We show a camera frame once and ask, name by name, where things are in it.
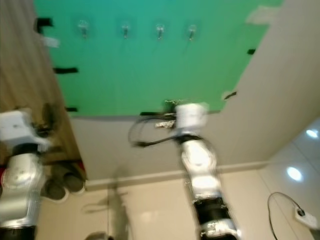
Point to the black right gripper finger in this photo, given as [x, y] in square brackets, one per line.
[170, 105]

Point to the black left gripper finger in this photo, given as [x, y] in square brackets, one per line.
[51, 115]

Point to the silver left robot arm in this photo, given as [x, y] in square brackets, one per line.
[20, 190]

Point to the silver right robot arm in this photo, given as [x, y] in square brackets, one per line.
[200, 165]

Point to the black tape strip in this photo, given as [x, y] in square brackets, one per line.
[231, 94]
[251, 51]
[44, 22]
[150, 113]
[66, 70]
[71, 109]

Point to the grey slipper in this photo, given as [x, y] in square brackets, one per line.
[55, 191]
[74, 183]

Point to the grey wooden cabinet door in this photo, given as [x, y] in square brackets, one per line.
[20, 60]

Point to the white paper label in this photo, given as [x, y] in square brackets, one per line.
[50, 42]

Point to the robot left leg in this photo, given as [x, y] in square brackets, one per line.
[96, 236]

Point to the white tape piece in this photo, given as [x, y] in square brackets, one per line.
[262, 15]

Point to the white power strip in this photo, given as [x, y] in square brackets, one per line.
[307, 217]

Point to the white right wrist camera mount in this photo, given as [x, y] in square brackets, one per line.
[191, 119]

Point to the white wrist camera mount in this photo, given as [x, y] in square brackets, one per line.
[20, 127]
[191, 119]

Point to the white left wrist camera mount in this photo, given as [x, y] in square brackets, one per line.
[20, 127]

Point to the green wall board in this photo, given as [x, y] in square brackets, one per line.
[140, 75]

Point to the clear wall hook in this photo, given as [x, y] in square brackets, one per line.
[84, 31]
[125, 32]
[160, 32]
[191, 33]

